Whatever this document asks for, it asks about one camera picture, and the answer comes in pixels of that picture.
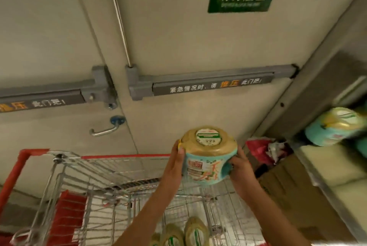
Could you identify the person's left hand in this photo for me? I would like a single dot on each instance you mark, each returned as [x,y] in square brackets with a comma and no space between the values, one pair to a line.
[173,168]

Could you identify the person's right hand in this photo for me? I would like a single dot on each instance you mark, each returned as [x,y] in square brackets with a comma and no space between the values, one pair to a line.
[243,174]

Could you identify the person's left thumb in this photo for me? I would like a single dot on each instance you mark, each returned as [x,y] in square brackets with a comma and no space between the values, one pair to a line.
[181,161]

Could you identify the person's right thumb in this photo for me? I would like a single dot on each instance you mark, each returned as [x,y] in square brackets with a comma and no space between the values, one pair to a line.
[233,168]

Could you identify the teal noodle bowl gold lid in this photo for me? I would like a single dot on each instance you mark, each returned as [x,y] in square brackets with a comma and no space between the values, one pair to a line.
[172,237]
[196,231]
[332,127]
[361,147]
[154,240]
[208,157]

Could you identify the person's right forearm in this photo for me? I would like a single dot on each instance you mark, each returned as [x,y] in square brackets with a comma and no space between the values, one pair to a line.
[272,217]

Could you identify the person's left forearm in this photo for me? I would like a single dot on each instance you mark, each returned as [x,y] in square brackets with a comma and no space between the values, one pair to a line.
[146,214]

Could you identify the red plastic bag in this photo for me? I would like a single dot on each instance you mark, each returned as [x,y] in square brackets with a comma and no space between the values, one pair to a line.
[259,149]

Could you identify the brown cardboard box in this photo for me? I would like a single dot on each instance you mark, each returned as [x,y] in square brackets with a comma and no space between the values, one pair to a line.
[289,188]

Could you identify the grey door push bar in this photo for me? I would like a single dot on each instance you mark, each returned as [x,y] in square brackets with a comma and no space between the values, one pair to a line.
[206,82]
[51,94]

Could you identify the metal shopping cart red trim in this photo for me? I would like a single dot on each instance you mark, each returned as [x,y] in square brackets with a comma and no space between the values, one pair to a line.
[94,185]

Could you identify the metal store shelf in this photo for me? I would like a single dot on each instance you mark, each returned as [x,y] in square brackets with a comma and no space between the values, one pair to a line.
[332,177]

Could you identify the red cart seat flap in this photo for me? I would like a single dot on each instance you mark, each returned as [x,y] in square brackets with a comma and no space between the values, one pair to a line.
[68,215]

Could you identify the vertical metal door rod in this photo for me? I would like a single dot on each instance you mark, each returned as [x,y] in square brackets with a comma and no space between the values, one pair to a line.
[119,16]

